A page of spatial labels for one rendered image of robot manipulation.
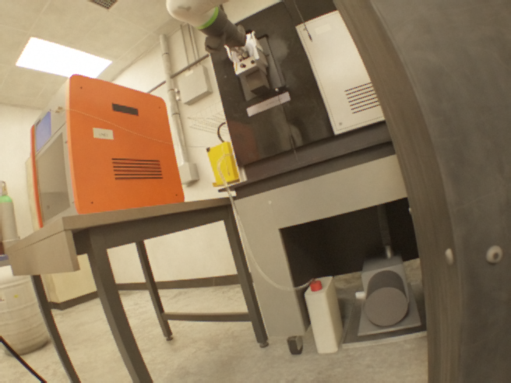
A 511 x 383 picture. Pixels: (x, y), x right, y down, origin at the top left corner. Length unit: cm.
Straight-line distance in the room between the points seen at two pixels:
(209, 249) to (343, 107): 199
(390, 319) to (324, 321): 26
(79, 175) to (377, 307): 108
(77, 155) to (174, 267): 236
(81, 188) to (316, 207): 70
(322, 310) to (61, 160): 100
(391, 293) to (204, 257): 198
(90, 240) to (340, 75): 92
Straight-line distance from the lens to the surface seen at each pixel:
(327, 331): 109
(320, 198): 88
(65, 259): 65
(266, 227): 95
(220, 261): 258
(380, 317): 112
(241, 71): 102
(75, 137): 78
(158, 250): 309
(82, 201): 72
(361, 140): 97
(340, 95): 98
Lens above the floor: 63
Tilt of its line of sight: 4 degrees up
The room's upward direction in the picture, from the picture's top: 14 degrees counter-clockwise
